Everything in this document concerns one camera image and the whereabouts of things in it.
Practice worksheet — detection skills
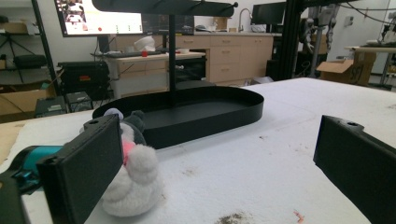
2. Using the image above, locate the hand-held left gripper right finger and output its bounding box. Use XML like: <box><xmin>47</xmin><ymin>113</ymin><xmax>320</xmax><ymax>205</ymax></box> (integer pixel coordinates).
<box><xmin>313</xmin><ymin>115</ymin><xmax>396</xmax><ymax>224</ymax></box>

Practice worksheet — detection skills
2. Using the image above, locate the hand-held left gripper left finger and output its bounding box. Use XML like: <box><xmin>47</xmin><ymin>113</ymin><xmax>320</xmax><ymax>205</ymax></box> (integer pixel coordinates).
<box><xmin>36</xmin><ymin>114</ymin><xmax>124</xmax><ymax>224</ymax></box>

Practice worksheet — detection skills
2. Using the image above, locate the white plush keychain toy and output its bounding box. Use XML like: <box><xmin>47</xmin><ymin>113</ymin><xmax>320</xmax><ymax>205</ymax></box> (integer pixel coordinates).
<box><xmin>101</xmin><ymin>107</ymin><xmax>164</xmax><ymax>217</ymax></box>

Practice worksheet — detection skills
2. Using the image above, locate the dark green tray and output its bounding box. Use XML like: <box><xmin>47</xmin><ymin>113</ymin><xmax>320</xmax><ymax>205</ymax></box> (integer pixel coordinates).
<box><xmin>92</xmin><ymin>0</ymin><xmax>265</xmax><ymax>149</ymax></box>

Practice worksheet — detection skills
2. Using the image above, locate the small silver device box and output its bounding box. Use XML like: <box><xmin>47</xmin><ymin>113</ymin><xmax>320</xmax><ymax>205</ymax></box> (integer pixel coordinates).
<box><xmin>35</xmin><ymin>96</ymin><xmax>68</xmax><ymax>119</ymax></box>
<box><xmin>64</xmin><ymin>91</ymin><xmax>93</xmax><ymax>113</ymax></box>

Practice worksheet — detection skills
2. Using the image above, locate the flat cardboard box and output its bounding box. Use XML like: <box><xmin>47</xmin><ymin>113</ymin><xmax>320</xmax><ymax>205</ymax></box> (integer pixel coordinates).
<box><xmin>0</xmin><ymin>88</ymin><xmax>58</xmax><ymax>124</ymax></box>

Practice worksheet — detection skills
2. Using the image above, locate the black computer tower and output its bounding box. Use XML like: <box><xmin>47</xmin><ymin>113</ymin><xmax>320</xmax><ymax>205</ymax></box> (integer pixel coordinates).
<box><xmin>57</xmin><ymin>61</ymin><xmax>87</xmax><ymax>94</ymax></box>
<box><xmin>85</xmin><ymin>61</ymin><xmax>111</xmax><ymax>94</ymax></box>

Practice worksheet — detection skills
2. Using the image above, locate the open cardboard box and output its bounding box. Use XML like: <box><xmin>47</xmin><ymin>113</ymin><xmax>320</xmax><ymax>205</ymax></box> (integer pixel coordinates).
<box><xmin>317</xmin><ymin>50</ymin><xmax>377</xmax><ymax>87</ymax></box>

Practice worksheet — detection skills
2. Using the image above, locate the beige office desk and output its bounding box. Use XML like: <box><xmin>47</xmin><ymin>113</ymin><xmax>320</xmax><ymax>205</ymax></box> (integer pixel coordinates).
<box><xmin>104</xmin><ymin>50</ymin><xmax>206</xmax><ymax>99</ymax></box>

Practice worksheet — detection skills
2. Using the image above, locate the white foam mat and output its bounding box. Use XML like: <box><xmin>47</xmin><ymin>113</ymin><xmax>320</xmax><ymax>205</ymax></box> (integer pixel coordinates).
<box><xmin>0</xmin><ymin>77</ymin><xmax>396</xmax><ymax>224</ymax></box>

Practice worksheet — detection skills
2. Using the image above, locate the light side table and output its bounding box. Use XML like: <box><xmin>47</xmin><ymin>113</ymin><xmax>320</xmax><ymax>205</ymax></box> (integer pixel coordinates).
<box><xmin>344</xmin><ymin>45</ymin><xmax>396</xmax><ymax>91</ymax></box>

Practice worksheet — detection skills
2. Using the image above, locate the black bag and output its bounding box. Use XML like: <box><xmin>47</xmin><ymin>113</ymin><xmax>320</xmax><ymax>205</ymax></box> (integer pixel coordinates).
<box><xmin>13</xmin><ymin>54</ymin><xmax>48</xmax><ymax>70</ymax></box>

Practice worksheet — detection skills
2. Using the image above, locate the black shelf rack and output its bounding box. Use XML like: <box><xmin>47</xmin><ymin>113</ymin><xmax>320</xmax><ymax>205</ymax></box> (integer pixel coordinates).
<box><xmin>0</xmin><ymin>0</ymin><xmax>61</xmax><ymax>94</ymax></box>

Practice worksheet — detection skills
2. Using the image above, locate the white rounded object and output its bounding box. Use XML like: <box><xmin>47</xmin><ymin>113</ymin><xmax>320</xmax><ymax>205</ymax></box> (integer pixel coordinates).
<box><xmin>134</xmin><ymin>35</ymin><xmax>156</xmax><ymax>52</ymax></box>

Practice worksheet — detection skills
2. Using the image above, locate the grey robot on stand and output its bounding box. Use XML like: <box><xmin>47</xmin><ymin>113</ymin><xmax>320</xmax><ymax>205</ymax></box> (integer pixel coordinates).
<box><xmin>298</xmin><ymin>5</ymin><xmax>339</xmax><ymax>78</ymax></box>

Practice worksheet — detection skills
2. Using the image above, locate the beige cabinet row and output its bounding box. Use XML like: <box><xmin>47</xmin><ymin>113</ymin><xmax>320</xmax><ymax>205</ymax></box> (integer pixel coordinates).
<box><xmin>176</xmin><ymin>32</ymin><xmax>275</xmax><ymax>85</ymax></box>

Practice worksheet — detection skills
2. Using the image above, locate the black computer monitor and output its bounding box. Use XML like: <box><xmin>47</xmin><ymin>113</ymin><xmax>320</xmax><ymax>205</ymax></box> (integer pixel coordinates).
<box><xmin>251</xmin><ymin>2</ymin><xmax>288</xmax><ymax>26</ymax></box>

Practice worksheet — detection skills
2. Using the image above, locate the metal sink faucet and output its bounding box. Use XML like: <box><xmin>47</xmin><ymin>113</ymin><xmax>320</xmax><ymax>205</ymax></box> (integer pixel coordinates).
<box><xmin>237</xmin><ymin>7</ymin><xmax>253</xmax><ymax>33</ymax></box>

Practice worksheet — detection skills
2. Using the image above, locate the black metal frame post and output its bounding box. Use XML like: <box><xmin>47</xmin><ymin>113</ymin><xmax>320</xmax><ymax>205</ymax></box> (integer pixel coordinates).
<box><xmin>278</xmin><ymin>0</ymin><xmax>349</xmax><ymax>81</ymax></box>

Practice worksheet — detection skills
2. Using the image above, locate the large lit wall screen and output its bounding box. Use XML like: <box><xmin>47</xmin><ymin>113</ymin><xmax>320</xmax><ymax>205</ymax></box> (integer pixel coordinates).
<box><xmin>54</xmin><ymin>0</ymin><xmax>144</xmax><ymax>37</ymax></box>

